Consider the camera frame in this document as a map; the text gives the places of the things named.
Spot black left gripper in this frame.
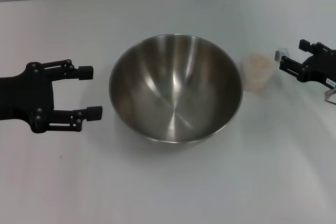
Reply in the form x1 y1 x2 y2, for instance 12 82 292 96
0 59 103 133

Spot stainless steel mixing bowl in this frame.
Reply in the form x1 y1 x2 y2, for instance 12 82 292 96
108 33 244 147

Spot white rice grains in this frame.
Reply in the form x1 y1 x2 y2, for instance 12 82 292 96
248 54 274 92

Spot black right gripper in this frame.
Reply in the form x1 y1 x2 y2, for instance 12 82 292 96
279 39 336 88

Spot clear plastic measuring cup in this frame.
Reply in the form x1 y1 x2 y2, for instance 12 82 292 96
241 47 291 93

